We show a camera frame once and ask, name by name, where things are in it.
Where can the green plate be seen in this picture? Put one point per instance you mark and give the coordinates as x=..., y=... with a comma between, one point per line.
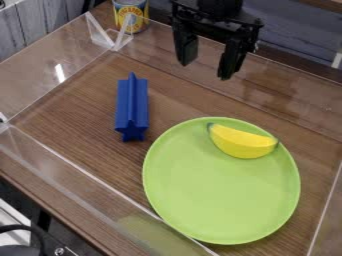
x=215, y=198

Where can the black metal equipment corner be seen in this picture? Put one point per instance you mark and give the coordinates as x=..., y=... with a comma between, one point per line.
x=61, y=241

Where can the yellow banana-shaped sponge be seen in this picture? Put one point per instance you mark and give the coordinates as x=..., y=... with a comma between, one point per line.
x=240, y=144

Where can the blue star-shaped block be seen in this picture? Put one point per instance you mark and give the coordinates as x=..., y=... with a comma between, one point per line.
x=132, y=115

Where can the clear acrylic enclosure wall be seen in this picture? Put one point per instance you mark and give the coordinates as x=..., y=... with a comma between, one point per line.
x=63, y=156

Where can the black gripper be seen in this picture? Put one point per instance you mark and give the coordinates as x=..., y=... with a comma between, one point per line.
x=219, y=20

